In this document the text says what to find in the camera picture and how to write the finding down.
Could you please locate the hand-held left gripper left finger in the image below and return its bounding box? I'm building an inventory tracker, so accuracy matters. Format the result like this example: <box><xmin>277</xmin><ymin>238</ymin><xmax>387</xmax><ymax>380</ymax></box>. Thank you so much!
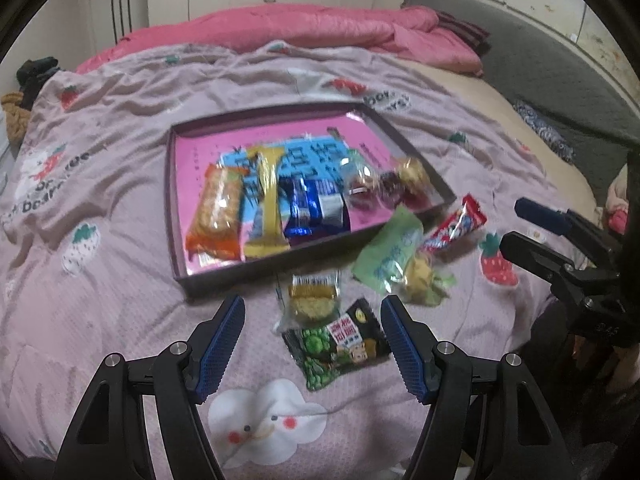
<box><xmin>55</xmin><ymin>295</ymin><xmax>246</xmax><ymax>480</ymax></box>

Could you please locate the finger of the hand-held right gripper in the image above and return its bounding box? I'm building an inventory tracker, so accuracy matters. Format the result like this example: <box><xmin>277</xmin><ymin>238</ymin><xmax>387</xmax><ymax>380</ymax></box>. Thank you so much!
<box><xmin>515</xmin><ymin>197</ymin><xmax>619</xmax><ymax>272</ymax></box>
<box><xmin>499</xmin><ymin>231</ymin><xmax>597</xmax><ymax>306</ymax></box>

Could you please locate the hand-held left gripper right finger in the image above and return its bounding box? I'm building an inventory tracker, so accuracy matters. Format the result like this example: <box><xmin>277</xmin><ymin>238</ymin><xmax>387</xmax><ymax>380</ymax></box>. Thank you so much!
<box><xmin>380</xmin><ymin>296</ymin><xmax>571</xmax><ymax>480</ymax></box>

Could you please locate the black green pea packet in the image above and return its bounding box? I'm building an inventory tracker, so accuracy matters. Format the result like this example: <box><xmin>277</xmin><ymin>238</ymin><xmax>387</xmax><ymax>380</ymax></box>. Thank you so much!
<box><xmin>282</xmin><ymin>299</ymin><xmax>392</xmax><ymax>392</ymax></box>

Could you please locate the red candy packet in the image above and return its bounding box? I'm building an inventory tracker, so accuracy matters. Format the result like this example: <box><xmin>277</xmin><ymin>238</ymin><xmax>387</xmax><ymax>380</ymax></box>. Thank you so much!
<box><xmin>419</xmin><ymin>194</ymin><xmax>487</xmax><ymax>260</ymax></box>

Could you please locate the yellow green snack packet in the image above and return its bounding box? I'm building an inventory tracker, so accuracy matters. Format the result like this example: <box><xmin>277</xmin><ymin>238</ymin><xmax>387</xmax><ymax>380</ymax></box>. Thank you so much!
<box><xmin>400</xmin><ymin>255</ymin><xmax>457</xmax><ymax>307</ymax></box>

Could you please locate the clear gold-label cookie packet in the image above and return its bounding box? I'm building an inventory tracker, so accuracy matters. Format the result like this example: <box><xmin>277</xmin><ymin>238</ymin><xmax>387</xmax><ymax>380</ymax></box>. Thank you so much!
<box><xmin>272</xmin><ymin>271</ymin><xmax>343</xmax><ymax>336</ymax></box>

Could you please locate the clear golden cookie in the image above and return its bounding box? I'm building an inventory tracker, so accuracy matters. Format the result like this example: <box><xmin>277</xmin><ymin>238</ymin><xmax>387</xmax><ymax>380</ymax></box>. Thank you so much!
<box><xmin>392</xmin><ymin>156</ymin><xmax>434</xmax><ymax>201</ymax></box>

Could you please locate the orange biscuit packet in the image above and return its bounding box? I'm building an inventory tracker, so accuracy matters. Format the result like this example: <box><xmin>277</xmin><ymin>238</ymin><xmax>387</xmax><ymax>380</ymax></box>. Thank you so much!
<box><xmin>185</xmin><ymin>164</ymin><xmax>251</xmax><ymax>261</ymax></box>

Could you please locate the dark brownie packet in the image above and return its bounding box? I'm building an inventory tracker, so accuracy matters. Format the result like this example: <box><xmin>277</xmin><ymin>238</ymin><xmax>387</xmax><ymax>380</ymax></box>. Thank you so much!
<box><xmin>380</xmin><ymin>172</ymin><xmax>407</xmax><ymax>197</ymax></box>

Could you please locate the shallow purple cardboard box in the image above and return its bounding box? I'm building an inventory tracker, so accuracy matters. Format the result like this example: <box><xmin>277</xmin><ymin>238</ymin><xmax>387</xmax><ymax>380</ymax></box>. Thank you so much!
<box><xmin>164</xmin><ymin>101</ymin><xmax>457</xmax><ymax>300</ymax></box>

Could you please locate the yellow wafer bar packet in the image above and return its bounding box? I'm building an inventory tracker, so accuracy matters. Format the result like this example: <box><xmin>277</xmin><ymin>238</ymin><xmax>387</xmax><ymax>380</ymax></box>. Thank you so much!
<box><xmin>244</xmin><ymin>144</ymin><xmax>291</xmax><ymax>260</ymax></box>

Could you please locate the silver blue snack packet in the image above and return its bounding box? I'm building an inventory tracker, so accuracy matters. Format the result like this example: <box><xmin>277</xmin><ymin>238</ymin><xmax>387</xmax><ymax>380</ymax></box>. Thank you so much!
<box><xmin>317</xmin><ymin>180</ymin><xmax>352</xmax><ymax>233</ymax></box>

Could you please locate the clear round cookie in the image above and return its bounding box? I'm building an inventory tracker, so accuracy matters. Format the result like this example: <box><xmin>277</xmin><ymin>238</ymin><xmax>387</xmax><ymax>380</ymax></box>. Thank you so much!
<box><xmin>340</xmin><ymin>152</ymin><xmax>396</xmax><ymax>211</ymax></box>

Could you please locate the pink cloth item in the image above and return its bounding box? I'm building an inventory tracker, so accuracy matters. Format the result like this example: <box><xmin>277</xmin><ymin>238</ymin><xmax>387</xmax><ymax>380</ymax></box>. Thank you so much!
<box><xmin>606</xmin><ymin>165</ymin><xmax>632</xmax><ymax>235</ymax></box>

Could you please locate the dark floral cloth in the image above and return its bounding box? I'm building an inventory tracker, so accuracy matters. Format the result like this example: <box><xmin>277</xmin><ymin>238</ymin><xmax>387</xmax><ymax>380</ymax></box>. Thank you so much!
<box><xmin>515</xmin><ymin>100</ymin><xmax>576</xmax><ymax>163</ymax></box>

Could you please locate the beige bed sheet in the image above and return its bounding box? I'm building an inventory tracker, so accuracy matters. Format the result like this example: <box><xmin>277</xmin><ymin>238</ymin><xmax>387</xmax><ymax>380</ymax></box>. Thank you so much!
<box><xmin>390</xmin><ymin>57</ymin><xmax>601</xmax><ymax>211</ymax></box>

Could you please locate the printed strawberry blanket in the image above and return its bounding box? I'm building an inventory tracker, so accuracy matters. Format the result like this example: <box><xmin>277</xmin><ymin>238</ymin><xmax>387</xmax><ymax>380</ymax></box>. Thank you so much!
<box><xmin>0</xmin><ymin>42</ymin><xmax>601</xmax><ymax>480</ymax></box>

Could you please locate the grey padded headboard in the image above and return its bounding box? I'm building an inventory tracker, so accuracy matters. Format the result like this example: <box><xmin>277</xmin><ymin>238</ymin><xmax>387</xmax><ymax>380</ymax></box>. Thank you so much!
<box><xmin>400</xmin><ymin>0</ymin><xmax>640</xmax><ymax>196</ymax></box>

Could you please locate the striped pillow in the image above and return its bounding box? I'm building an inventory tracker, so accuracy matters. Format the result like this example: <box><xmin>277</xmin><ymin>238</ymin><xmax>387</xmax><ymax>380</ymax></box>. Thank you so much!
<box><xmin>437</xmin><ymin>10</ymin><xmax>493</xmax><ymax>56</ymax></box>

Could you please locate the pink quilt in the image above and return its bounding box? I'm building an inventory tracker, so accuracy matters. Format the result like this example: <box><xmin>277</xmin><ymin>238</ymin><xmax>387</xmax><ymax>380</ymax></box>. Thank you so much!
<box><xmin>75</xmin><ymin>2</ymin><xmax>483</xmax><ymax>78</ymax></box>

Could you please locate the brown fuzzy cloth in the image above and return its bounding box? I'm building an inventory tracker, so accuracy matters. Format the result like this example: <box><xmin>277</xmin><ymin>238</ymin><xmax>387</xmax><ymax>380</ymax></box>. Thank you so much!
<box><xmin>0</xmin><ymin>91</ymin><xmax>38</xmax><ymax>148</ymax></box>

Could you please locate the pile of dark clothes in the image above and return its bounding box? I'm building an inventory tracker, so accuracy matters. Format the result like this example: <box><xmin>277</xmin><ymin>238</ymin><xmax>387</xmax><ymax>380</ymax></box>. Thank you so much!
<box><xmin>15</xmin><ymin>57</ymin><xmax>61</xmax><ymax>103</ymax></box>

